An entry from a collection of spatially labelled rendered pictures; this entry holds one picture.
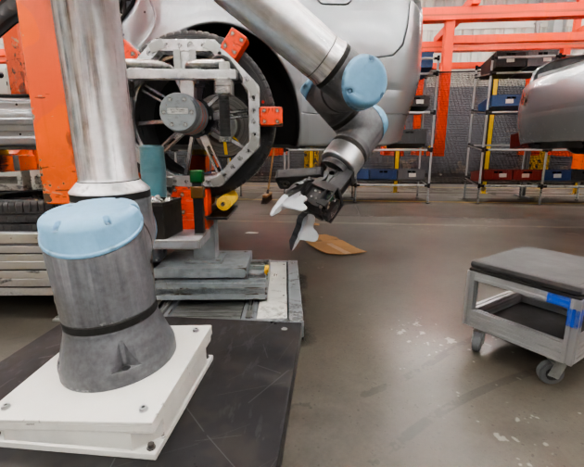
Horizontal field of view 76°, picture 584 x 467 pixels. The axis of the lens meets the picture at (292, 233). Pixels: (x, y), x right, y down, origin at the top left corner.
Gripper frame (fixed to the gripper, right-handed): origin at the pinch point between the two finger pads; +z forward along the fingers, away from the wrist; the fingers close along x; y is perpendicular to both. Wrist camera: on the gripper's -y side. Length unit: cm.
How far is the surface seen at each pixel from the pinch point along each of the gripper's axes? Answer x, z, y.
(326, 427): 45, 28, 20
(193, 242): 24.2, 7.6, -37.9
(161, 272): 63, 20, -74
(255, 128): 32, -43, -56
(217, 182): 41, -20, -62
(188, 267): 66, 12, -67
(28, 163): 155, 9, -393
